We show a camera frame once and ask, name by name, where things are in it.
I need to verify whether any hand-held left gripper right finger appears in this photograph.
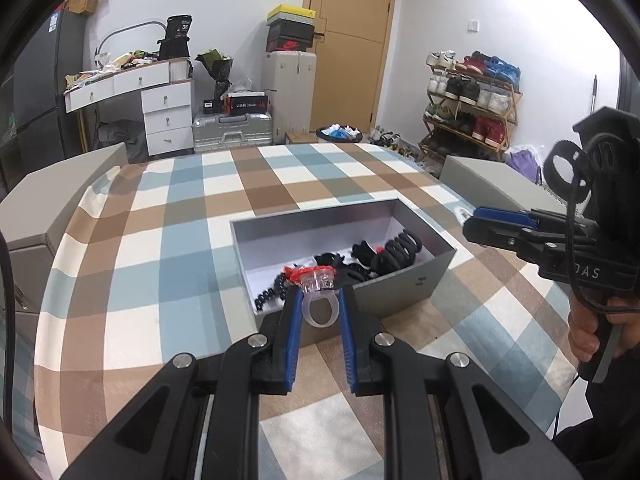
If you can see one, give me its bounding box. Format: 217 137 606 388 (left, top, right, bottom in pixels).
338 285 584 480

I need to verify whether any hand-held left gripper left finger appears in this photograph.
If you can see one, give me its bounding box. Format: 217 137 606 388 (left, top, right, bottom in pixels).
60 287 305 480

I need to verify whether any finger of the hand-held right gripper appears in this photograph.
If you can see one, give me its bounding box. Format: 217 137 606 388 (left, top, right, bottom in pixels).
472 205 540 229
462 215 552 264

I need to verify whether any black beaded bracelet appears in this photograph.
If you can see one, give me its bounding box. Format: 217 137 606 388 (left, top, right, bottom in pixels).
253 272 289 314

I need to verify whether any clear plastic ring red top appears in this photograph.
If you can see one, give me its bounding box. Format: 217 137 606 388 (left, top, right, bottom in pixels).
283 265 342 332

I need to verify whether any long black banana hair clip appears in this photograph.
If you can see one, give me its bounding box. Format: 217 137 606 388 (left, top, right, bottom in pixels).
340 262 374 284

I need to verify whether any grey cardboard box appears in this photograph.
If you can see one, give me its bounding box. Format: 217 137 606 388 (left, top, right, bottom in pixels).
229 198 459 347

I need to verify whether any black looped hair claw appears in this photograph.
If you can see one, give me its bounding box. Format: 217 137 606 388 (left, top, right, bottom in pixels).
349 241 384 271

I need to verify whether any person's right hand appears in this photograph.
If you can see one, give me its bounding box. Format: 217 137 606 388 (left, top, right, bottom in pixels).
567 297 640 362

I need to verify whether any grey bench seat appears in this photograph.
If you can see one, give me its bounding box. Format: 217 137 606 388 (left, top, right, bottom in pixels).
0 142 129 313
442 154 567 212

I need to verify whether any purple bag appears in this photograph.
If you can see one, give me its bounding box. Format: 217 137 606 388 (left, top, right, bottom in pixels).
504 143 544 184

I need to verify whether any wooden shoe rack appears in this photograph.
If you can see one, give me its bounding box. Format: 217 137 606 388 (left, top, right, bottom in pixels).
418 50 524 162

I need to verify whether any assorted sneakers collection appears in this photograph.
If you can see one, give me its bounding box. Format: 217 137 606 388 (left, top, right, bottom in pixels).
425 50 522 143

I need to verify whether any pile of small floor items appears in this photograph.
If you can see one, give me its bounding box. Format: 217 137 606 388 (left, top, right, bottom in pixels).
369 126 422 159

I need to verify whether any checked tablecloth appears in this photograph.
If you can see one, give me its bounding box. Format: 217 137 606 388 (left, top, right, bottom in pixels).
32 141 582 480

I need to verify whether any person's dark clothing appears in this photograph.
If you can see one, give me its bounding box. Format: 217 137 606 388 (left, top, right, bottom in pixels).
551 360 640 480

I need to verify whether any bin with white blue rubbish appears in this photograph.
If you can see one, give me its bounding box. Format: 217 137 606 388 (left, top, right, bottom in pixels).
317 122 364 144

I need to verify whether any silver suitcase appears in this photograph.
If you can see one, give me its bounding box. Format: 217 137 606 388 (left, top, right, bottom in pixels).
192 110 275 154

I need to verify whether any wooden door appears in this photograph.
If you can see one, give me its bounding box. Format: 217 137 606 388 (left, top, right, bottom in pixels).
302 0 402 134

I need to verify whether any cream suitcase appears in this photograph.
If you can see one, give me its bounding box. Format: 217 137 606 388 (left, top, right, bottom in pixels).
261 50 319 144

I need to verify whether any black and red box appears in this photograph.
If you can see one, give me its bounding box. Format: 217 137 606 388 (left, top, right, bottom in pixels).
224 90 271 117

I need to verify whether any dark cloth heap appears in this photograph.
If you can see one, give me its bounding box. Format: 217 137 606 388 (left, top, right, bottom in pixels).
97 119 147 162

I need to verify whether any white curved desk with drawers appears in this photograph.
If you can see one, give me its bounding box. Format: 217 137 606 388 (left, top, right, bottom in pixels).
63 59 195 156

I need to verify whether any black wrapped flower bouquet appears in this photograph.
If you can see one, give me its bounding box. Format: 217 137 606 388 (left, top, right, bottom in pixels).
194 48 235 99

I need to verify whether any yellow shoebox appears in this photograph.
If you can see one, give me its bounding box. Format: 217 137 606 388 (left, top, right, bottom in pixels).
266 4 317 26

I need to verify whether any white box appliance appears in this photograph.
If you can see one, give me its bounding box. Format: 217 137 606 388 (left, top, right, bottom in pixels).
167 58 194 82

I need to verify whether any black paper bag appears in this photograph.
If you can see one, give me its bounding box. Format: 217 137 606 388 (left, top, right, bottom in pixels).
156 14 194 61

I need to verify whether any pile of desk clutter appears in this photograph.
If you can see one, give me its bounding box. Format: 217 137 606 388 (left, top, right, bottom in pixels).
65 49 167 87

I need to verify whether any dark grey refrigerator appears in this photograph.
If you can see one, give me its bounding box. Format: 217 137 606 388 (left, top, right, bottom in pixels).
0 9 97 162

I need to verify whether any black velcro strap loop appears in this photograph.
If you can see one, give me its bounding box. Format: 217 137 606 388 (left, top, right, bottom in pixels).
543 139 594 206

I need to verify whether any silver arched frame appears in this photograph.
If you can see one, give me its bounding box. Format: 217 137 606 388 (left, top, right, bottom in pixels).
96 19 169 62

